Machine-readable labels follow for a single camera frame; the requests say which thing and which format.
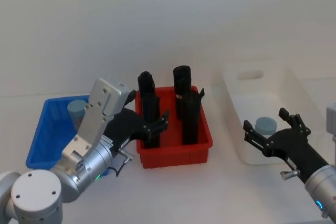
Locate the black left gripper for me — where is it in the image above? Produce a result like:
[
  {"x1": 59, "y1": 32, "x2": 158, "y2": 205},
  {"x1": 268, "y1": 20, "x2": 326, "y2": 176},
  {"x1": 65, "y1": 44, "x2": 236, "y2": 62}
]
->
[{"x1": 103, "y1": 90, "x2": 171, "y2": 157}]

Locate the blue plastic bin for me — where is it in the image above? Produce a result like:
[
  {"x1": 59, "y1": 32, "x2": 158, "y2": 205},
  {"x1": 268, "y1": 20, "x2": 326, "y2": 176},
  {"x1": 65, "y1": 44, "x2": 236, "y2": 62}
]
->
[{"x1": 25, "y1": 95, "x2": 111, "y2": 177}]

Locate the black rolled fabric tube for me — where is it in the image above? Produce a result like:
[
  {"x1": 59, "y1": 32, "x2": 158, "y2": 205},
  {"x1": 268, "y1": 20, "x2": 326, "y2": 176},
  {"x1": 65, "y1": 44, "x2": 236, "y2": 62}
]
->
[
  {"x1": 137, "y1": 71, "x2": 156, "y2": 104},
  {"x1": 181, "y1": 87, "x2": 205, "y2": 146},
  {"x1": 141, "y1": 93, "x2": 161, "y2": 149}
]

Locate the white plastic bin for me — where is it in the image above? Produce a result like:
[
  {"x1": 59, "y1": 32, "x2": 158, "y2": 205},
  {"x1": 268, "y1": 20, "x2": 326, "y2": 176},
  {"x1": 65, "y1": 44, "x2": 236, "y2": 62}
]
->
[{"x1": 217, "y1": 56, "x2": 328, "y2": 167}]

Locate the thin dark left gripper cable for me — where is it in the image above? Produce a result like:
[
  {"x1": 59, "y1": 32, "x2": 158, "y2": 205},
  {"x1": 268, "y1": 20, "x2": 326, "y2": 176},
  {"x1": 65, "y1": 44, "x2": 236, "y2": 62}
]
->
[{"x1": 109, "y1": 148, "x2": 135, "y2": 178}]

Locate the red plastic bin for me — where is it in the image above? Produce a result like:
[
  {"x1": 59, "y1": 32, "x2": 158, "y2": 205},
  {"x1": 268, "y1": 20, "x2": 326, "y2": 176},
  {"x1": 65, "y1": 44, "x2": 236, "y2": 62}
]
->
[{"x1": 134, "y1": 85, "x2": 214, "y2": 169}]

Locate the black tube with gold band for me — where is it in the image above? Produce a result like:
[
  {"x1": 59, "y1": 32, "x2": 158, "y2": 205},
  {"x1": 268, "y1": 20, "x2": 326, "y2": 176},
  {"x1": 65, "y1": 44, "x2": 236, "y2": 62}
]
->
[{"x1": 172, "y1": 65, "x2": 193, "y2": 120}]

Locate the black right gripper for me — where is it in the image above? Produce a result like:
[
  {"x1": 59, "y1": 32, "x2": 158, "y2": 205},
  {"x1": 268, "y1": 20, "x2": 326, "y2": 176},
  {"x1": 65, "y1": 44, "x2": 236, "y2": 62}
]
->
[{"x1": 243, "y1": 108, "x2": 336, "y2": 183}]

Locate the grey-blue cylinder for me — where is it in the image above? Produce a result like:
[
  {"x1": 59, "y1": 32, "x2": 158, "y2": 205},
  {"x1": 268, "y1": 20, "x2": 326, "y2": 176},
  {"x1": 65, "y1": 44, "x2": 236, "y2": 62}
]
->
[
  {"x1": 66, "y1": 99, "x2": 91, "y2": 132},
  {"x1": 255, "y1": 116, "x2": 278, "y2": 137}
]

